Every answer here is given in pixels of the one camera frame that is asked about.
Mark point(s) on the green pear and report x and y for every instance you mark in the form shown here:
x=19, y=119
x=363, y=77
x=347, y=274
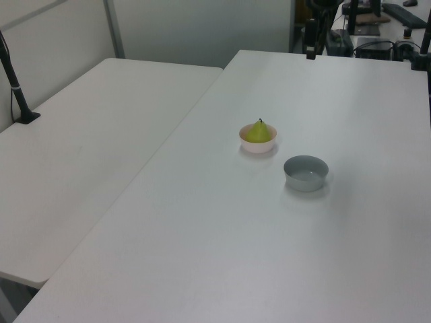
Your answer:
x=257, y=133

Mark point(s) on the pink bowl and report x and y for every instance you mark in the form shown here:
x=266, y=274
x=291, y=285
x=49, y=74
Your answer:
x=257, y=148

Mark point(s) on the grey bowl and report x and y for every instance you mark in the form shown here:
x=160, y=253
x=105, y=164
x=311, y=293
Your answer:
x=303, y=183

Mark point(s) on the white side table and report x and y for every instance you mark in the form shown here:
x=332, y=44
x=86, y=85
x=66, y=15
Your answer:
x=84, y=151

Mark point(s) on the dark tool case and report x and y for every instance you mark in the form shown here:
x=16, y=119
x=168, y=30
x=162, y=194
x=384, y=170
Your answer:
x=338, y=42

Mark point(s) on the black equipment box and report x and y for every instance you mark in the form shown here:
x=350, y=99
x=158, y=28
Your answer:
x=373, y=50

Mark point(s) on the black monitor stand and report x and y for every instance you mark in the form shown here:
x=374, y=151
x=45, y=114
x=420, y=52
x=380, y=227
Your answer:
x=353, y=17

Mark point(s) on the white background desk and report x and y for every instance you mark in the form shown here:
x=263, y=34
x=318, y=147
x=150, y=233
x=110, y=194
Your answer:
x=390, y=32

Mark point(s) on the black clamped stand pole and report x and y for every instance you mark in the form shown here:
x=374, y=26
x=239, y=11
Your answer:
x=419, y=62

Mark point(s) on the black keyboard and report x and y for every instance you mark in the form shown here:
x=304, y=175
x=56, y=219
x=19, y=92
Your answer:
x=404, y=14

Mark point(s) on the black computer mouse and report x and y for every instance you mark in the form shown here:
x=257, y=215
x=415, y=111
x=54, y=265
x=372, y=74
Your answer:
x=409, y=2

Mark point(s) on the short black clamped post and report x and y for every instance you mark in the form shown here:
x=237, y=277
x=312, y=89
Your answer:
x=310, y=37

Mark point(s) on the black camera stand pole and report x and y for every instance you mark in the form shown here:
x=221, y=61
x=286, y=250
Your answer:
x=15, y=91

